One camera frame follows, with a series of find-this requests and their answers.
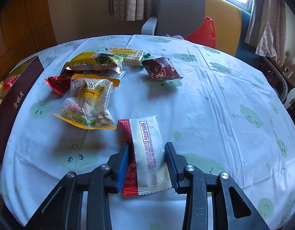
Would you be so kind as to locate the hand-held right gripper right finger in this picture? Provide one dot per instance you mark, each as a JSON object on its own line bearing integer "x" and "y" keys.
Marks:
{"x": 171, "y": 165}

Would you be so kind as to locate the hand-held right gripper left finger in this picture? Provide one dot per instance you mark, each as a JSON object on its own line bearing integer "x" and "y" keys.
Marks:
{"x": 121, "y": 170}

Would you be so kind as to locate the red and white snack packet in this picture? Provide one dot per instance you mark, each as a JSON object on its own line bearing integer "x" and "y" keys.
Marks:
{"x": 147, "y": 148}

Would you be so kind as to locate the small clear pastry packet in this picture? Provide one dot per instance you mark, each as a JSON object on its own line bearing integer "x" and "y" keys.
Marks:
{"x": 89, "y": 115}

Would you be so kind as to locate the clear seed packet yellow label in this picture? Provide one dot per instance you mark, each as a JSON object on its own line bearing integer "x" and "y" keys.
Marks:
{"x": 92, "y": 88}

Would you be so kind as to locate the red foil snack packet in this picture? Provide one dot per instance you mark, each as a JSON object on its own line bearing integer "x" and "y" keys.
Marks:
{"x": 57, "y": 82}

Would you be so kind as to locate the yellow and black snack packet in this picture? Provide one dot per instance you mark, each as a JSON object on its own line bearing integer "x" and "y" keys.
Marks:
{"x": 89, "y": 57}

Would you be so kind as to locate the maroon and gold tin box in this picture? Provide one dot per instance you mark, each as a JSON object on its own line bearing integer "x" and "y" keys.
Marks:
{"x": 15, "y": 105}

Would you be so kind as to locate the white tablecloth with green print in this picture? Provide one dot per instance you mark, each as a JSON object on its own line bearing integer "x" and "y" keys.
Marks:
{"x": 209, "y": 115}

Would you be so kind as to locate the brown snack packet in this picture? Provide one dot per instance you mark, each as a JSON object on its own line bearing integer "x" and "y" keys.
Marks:
{"x": 161, "y": 69}

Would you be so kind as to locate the green and yellow cracker packet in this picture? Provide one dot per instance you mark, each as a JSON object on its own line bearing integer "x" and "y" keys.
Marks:
{"x": 130, "y": 57}

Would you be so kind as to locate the red plastic bag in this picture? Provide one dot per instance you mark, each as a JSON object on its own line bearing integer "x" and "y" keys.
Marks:
{"x": 203, "y": 32}

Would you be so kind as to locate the clear bread packet red print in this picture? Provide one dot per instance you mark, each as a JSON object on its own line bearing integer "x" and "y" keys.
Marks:
{"x": 10, "y": 81}

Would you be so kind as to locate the grey and yellow armchair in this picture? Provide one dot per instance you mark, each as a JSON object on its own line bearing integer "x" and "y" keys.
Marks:
{"x": 181, "y": 12}

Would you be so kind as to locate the wooden panelled wardrobe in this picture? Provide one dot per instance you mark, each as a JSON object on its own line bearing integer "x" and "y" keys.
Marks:
{"x": 22, "y": 24}

